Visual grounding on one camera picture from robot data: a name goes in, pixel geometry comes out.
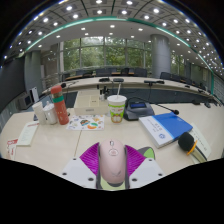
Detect white paper booklet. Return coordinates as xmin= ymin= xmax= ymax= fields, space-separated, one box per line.
xmin=16 ymin=120 xmax=40 ymax=147

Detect ceiling lights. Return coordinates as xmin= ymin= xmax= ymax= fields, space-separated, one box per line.
xmin=3 ymin=0 xmax=223 ymax=73

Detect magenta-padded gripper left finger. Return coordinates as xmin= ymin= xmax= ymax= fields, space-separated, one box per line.
xmin=60 ymin=142 xmax=100 ymax=190

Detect red drink bottle green band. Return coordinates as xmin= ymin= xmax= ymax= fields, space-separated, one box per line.
xmin=50 ymin=84 xmax=70 ymax=126

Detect dark office chairs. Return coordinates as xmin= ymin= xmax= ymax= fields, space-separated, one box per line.
xmin=61 ymin=67 xmax=214 ymax=98

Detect colourful sticker sheet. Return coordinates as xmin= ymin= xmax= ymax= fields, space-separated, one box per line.
xmin=66 ymin=114 xmax=106 ymax=131

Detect green printed lidded paper cup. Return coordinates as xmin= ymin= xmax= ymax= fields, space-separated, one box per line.
xmin=106 ymin=94 xmax=128 ymax=124

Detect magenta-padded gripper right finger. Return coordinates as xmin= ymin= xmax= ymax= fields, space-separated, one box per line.
xmin=123 ymin=144 xmax=167 ymax=190

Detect black desk conference microphone unit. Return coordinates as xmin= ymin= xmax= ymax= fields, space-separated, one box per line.
xmin=123 ymin=96 xmax=180 ymax=121

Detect pink computer mouse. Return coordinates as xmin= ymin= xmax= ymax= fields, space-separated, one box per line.
xmin=98 ymin=138 xmax=128 ymax=188

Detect black microphone orange ring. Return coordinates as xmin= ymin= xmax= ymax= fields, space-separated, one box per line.
xmin=177 ymin=131 xmax=208 ymax=163

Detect white paper sheet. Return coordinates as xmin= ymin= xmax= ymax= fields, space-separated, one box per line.
xmin=189 ymin=122 xmax=213 ymax=164

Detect white cardboard box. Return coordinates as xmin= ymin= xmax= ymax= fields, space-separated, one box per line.
xmin=73 ymin=94 xmax=109 ymax=117

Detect blue and white book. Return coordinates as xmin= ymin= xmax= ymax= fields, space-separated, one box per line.
xmin=138 ymin=111 xmax=194 ymax=149

